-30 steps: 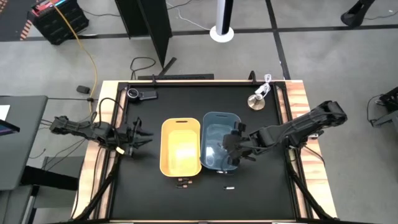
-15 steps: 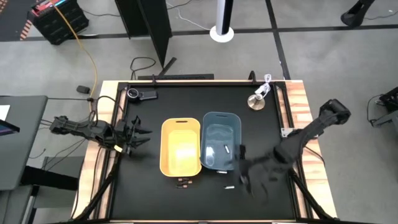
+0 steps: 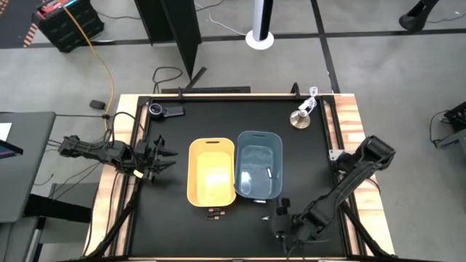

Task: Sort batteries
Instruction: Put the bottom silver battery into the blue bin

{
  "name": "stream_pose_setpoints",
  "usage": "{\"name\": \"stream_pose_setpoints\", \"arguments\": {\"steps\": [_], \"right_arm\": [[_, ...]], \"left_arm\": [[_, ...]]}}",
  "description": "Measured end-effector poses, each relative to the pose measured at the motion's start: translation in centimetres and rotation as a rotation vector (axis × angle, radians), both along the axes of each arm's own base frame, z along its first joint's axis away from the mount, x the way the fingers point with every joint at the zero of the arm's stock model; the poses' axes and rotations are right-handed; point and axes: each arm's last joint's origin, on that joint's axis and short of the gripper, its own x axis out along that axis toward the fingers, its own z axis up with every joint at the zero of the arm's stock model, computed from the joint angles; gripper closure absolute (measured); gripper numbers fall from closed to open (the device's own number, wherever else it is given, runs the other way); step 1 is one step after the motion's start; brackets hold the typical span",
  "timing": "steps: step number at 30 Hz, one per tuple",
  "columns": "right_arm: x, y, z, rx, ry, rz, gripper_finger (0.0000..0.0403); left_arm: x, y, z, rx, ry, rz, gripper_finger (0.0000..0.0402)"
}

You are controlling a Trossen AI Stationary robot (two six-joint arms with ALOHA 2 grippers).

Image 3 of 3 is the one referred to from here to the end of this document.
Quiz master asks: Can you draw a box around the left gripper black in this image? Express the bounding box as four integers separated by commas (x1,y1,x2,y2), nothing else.
135,135,179,183

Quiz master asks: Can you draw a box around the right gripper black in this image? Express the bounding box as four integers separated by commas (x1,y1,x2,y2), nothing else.
271,198,298,244

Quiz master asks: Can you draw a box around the yellow plastic bin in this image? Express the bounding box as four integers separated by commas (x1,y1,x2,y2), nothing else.
186,137,237,207

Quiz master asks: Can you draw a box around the blue plastic bin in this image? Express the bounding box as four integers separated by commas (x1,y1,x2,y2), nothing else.
234,130,284,200

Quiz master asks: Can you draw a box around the round brass base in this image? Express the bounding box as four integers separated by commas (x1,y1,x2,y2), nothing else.
290,108,312,130

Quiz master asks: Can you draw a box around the black panel under desk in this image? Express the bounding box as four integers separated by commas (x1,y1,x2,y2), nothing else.
23,194,92,224

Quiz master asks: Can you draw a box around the black partition board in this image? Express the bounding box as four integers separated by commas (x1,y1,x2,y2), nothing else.
134,0,207,90

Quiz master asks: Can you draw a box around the grey desk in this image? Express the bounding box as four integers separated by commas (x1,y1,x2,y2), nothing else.
0,111,58,223

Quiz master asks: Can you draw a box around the dark tablet screen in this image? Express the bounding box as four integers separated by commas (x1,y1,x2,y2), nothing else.
0,140,25,160

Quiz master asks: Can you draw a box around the black crate with red top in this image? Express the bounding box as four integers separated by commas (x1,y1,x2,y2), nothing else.
36,0,105,53

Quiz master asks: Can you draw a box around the white paper sheet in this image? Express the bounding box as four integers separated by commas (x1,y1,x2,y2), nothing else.
0,122,13,142

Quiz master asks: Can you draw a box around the white pole with round base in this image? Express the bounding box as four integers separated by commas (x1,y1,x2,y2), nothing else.
245,0,275,51

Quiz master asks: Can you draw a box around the black equipment stand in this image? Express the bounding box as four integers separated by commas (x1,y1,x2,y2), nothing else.
429,101,466,148

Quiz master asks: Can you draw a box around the dark floor mat striped edge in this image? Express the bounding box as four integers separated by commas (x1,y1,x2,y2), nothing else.
0,0,50,49

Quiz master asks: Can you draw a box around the black chair leg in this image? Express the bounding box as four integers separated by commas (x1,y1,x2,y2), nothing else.
398,0,441,33

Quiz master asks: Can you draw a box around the black table camera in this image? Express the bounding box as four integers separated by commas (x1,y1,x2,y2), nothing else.
148,103,186,121

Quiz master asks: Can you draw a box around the black looped floor cable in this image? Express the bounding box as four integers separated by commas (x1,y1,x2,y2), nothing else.
151,66,183,94

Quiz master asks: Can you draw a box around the black aluminium table frame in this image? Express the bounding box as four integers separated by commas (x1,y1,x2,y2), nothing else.
83,92,394,262

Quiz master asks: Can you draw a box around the yellow floor cable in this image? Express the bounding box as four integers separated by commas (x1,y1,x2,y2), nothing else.
62,4,116,130

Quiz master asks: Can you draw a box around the white coiled cable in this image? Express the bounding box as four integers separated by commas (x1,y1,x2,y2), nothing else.
297,86,320,112

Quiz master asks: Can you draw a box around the white floor cable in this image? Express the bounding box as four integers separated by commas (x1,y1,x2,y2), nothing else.
194,1,249,36

